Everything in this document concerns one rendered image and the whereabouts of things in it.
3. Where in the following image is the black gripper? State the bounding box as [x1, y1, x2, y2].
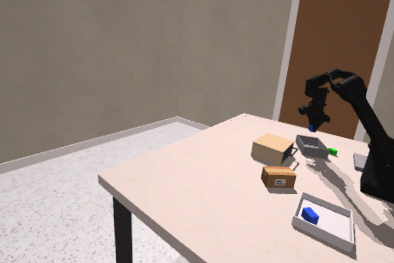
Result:
[306, 99, 330, 132]

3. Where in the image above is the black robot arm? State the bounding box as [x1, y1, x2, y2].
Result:
[305, 68, 394, 178]

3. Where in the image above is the small green block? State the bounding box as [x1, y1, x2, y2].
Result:
[328, 148, 338, 156]

